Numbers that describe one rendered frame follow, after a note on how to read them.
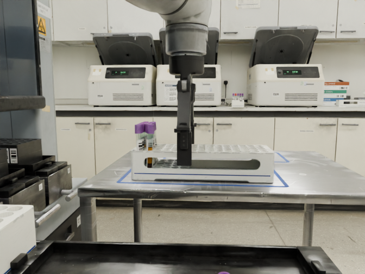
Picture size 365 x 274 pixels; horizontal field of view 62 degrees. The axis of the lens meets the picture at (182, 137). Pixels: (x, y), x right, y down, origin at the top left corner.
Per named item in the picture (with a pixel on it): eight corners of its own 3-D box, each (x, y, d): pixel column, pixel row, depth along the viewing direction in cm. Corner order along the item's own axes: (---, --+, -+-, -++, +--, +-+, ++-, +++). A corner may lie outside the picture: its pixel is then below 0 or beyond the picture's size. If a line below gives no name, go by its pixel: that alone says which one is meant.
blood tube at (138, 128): (136, 176, 65) (132, 124, 64) (140, 175, 67) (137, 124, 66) (142, 176, 65) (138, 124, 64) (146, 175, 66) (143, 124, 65)
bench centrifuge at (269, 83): (256, 107, 256) (259, 21, 246) (245, 105, 317) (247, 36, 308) (325, 107, 253) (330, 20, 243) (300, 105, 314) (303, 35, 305)
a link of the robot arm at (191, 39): (208, 32, 69) (208, 59, 69) (168, 33, 69) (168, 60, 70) (208, 23, 60) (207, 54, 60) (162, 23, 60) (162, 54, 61)
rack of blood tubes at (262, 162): (130, 179, 65) (129, 150, 64) (140, 168, 75) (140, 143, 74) (274, 182, 62) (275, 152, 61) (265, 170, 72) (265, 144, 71)
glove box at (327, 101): (319, 105, 291) (319, 98, 290) (313, 105, 304) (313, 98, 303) (343, 105, 292) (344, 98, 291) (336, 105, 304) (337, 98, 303)
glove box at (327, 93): (320, 98, 291) (321, 89, 290) (315, 98, 303) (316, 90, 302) (346, 98, 290) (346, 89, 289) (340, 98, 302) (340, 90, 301)
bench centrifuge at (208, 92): (155, 107, 259) (154, 22, 250) (163, 105, 321) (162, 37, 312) (221, 107, 257) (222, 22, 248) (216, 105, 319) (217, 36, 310)
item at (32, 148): (36, 159, 85) (34, 138, 84) (43, 160, 85) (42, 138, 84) (10, 169, 74) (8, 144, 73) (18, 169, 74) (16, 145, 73)
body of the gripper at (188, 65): (203, 53, 61) (203, 100, 62) (204, 58, 69) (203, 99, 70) (166, 53, 61) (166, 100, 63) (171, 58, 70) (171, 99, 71)
